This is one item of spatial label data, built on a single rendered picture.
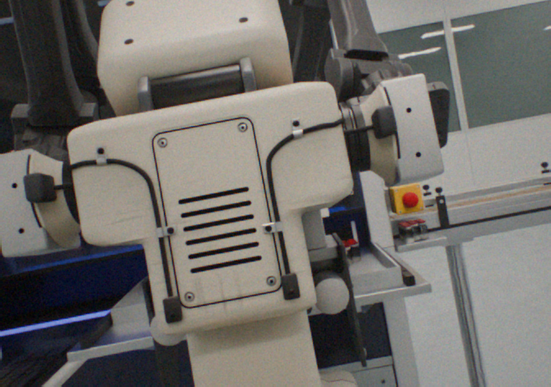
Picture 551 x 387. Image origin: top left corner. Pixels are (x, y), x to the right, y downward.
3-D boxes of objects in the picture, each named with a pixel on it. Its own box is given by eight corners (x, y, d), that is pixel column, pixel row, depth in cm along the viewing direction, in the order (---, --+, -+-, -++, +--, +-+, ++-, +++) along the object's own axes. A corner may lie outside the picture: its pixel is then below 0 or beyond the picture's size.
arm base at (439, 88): (346, 106, 65) (450, 87, 65) (332, 72, 71) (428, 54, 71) (351, 166, 71) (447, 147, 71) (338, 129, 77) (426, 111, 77)
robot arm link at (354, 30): (305, -89, 100) (360, -81, 102) (290, -18, 111) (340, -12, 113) (344, 83, 73) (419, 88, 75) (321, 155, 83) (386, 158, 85)
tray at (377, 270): (272, 273, 144) (270, 259, 144) (373, 253, 144) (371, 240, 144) (270, 309, 110) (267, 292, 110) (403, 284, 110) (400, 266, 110)
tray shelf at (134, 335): (132, 298, 156) (130, 292, 156) (384, 249, 156) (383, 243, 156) (67, 362, 108) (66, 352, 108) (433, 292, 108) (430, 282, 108)
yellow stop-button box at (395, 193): (392, 212, 154) (387, 186, 154) (418, 207, 154) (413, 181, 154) (398, 216, 147) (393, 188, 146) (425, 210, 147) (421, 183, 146)
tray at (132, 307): (148, 288, 156) (146, 275, 156) (243, 270, 156) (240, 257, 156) (113, 325, 122) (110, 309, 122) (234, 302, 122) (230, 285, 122)
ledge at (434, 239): (388, 244, 162) (386, 238, 162) (433, 236, 162) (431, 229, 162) (398, 253, 148) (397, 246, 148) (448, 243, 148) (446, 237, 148)
